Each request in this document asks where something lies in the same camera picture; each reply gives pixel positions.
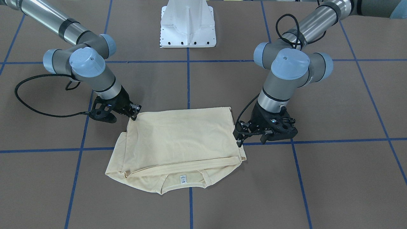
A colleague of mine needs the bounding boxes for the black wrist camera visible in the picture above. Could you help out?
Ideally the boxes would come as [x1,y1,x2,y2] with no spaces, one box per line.
[88,96,117,123]
[266,110,298,141]

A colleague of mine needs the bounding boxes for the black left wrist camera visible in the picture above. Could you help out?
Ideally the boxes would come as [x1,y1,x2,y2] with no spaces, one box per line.
[266,110,298,141]

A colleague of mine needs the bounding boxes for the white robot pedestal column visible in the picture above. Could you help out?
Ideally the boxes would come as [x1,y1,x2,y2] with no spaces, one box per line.
[160,0,217,48]

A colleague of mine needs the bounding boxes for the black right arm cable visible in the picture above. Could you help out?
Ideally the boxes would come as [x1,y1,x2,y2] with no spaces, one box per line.
[14,74,96,118]

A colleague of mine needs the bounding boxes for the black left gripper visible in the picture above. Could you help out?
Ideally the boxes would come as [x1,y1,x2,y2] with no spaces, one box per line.
[233,103,286,148]

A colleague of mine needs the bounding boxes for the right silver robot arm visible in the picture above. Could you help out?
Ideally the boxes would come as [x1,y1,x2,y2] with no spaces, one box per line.
[1,0,141,123]

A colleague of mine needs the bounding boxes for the cream long-sleeve graphic shirt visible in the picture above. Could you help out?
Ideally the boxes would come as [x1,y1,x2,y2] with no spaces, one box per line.
[105,107,247,195]

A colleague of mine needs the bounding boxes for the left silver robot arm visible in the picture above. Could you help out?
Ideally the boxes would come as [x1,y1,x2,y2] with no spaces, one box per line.
[233,0,406,147]

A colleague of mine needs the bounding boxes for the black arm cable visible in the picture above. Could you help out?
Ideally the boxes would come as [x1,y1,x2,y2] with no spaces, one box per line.
[235,13,328,128]
[14,74,96,118]

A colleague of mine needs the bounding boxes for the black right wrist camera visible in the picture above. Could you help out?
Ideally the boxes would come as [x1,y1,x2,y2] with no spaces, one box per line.
[88,96,117,123]

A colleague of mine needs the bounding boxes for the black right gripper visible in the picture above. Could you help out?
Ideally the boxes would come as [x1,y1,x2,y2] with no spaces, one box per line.
[110,86,141,121]

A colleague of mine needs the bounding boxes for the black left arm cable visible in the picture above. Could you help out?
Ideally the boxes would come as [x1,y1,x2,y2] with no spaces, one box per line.
[235,13,328,128]

